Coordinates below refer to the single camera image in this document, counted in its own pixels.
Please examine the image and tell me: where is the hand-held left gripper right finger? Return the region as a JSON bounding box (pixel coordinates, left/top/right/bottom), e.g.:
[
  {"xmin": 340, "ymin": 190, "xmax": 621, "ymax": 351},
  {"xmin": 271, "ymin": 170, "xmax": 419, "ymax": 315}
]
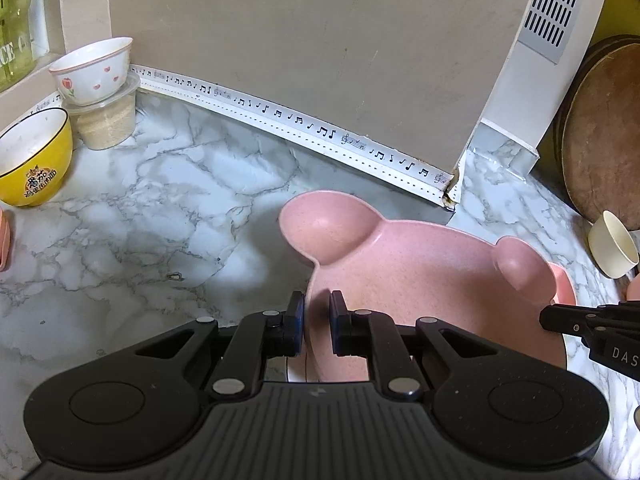
[{"xmin": 327, "ymin": 290, "xmax": 493, "ymax": 402}]

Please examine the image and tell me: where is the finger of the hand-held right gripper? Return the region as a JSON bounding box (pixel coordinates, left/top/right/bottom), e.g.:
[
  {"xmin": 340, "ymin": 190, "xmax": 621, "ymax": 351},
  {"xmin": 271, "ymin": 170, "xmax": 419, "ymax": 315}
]
[
  {"xmin": 540, "ymin": 317, "xmax": 640, "ymax": 348},
  {"xmin": 539, "ymin": 301, "xmax": 640, "ymax": 322}
]

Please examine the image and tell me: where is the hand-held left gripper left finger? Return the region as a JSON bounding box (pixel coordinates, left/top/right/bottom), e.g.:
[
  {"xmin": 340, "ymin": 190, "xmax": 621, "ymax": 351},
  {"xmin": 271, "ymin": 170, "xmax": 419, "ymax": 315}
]
[{"xmin": 127, "ymin": 290, "xmax": 307, "ymax": 402}]

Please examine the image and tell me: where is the cream bowl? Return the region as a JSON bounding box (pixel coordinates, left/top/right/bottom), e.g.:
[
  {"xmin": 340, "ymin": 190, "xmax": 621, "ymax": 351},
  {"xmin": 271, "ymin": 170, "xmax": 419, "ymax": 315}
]
[{"xmin": 588, "ymin": 210, "xmax": 640, "ymax": 280}]

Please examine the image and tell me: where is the pink bear-shaped plate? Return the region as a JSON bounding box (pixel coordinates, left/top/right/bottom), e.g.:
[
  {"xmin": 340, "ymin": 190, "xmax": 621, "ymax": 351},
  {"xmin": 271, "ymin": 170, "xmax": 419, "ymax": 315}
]
[{"xmin": 278, "ymin": 190, "xmax": 578, "ymax": 385}]

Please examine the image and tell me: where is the round wooden cutting board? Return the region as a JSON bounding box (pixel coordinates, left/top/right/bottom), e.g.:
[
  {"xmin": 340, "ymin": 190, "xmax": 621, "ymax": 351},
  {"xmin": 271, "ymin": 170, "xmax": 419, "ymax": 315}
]
[{"xmin": 552, "ymin": 35, "xmax": 640, "ymax": 221}]

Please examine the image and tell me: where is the white music-note edge strip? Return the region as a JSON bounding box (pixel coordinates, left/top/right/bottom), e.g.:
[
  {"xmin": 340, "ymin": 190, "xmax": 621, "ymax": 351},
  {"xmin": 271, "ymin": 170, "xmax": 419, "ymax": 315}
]
[{"xmin": 30, "ymin": 64, "xmax": 458, "ymax": 206}]

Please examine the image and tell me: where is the clear lidded plastic container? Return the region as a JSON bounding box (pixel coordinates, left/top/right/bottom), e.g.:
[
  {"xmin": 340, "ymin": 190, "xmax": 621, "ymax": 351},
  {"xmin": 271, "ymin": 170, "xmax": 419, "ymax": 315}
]
[{"xmin": 65, "ymin": 71, "xmax": 142, "ymax": 151}]

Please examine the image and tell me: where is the yellow printed bowl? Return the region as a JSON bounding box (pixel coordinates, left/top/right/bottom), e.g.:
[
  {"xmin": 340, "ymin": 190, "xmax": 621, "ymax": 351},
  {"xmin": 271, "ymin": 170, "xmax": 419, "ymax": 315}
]
[{"xmin": 0, "ymin": 107, "xmax": 74, "ymax": 208}]

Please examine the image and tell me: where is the yellow plastic cutting board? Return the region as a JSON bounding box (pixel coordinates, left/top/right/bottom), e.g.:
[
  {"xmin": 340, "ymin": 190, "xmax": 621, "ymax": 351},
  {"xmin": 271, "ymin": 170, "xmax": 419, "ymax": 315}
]
[{"xmin": 535, "ymin": 0, "xmax": 640, "ymax": 173}]

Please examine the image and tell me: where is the pink plastic dish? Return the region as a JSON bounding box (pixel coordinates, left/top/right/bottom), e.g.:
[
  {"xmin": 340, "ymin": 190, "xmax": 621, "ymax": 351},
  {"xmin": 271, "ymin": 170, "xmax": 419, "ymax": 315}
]
[{"xmin": 0, "ymin": 209, "xmax": 12, "ymax": 272}]

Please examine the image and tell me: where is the grey metal vent grille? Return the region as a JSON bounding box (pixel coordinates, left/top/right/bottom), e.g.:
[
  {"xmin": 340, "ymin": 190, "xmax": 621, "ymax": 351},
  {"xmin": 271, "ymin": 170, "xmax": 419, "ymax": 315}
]
[{"xmin": 517, "ymin": 0, "xmax": 615, "ymax": 65}]

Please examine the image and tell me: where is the white bowl with pink hearts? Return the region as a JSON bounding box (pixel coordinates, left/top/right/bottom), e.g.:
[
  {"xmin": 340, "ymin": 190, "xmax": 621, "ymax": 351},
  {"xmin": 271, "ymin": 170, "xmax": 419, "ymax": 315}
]
[{"xmin": 48, "ymin": 36, "xmax": 134, "ymax": 106}]

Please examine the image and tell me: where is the green glass jar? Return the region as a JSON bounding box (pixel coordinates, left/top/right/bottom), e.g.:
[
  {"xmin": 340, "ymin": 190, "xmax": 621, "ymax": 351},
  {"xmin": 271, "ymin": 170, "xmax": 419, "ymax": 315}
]
[{"xmin": 0, "ymin": 0, "xmax": 48, "ymax": 93}]

